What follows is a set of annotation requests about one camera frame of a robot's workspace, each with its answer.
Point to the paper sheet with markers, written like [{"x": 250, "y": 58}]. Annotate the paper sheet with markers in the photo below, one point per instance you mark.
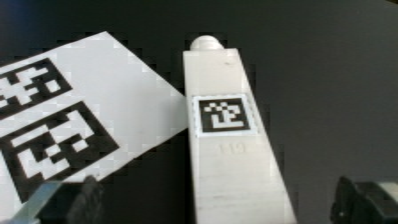
[{"x": 90, "y": 111}]

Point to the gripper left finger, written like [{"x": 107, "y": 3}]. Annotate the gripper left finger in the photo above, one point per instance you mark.
[{"x": 65, "y": 204}]

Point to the white desk leg front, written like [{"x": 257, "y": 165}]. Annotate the white desk leg front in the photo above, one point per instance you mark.
[{"x": 241, "y": 195}]

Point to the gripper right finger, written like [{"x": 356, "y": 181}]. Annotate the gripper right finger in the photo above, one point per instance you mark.
[{"x": 365, "y": 202}]

